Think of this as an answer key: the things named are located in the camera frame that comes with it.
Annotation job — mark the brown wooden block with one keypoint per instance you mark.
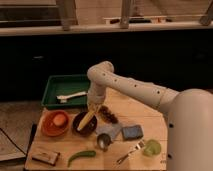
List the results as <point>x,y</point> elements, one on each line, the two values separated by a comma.
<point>45,155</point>

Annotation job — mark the green plastic tray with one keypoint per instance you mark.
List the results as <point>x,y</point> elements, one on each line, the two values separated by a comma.
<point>65,85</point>

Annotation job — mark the grey cloth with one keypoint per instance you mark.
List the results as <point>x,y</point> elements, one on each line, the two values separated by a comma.
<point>110,129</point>

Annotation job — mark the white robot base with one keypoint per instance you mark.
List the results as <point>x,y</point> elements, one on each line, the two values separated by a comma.
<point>190,132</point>

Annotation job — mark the green chili pepper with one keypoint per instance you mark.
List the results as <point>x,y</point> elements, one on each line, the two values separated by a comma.
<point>87,153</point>

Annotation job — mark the brown pine cone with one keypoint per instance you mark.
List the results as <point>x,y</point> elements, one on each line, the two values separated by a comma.
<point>107,115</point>

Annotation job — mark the orange bowl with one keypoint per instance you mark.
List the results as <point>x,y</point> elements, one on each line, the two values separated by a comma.
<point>49,129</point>

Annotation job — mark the green cup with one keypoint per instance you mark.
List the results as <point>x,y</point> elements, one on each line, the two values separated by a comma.
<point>152,148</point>

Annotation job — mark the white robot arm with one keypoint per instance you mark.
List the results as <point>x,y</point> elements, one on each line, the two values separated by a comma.
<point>102,76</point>

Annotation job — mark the orange fruit in bowl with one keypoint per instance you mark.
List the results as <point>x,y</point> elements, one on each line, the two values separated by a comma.
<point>59,120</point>

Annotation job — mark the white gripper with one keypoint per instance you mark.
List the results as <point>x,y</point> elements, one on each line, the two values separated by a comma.
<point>96,96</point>

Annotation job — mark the white brush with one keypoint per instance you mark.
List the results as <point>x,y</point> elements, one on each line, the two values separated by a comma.
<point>65,98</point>

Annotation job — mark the yellow banana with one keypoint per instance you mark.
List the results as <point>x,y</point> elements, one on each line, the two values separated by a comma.
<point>92,110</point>

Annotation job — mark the metal fork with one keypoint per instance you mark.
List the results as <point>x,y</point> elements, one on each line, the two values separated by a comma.
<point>138,146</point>

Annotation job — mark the metal cup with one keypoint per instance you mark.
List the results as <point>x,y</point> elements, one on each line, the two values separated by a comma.
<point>103,141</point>

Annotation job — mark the blue sponge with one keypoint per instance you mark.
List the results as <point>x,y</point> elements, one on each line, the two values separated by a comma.
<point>132,132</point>

